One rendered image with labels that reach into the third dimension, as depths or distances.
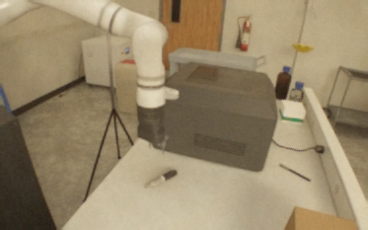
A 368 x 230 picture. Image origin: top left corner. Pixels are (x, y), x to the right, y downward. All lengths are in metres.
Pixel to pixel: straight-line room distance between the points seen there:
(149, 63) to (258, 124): 0.47
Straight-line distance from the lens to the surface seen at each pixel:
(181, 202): 0.81
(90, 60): 4.08
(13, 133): 1.01
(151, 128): 0.64
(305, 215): 0.66
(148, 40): 0.53
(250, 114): 0.85
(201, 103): 0.86
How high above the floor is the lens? 1.51
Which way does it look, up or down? 28 degrees down
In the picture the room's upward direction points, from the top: 4 degrees clockwise
